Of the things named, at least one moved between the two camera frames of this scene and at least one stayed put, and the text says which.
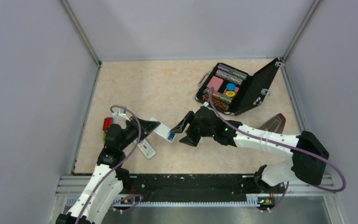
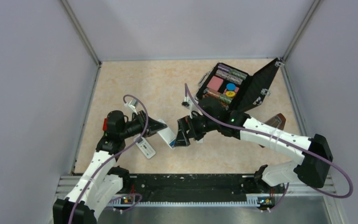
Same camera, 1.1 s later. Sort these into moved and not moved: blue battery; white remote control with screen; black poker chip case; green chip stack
Moved: blue battery
Not moved: white remote control with screen; green chip stack; black poker chip case
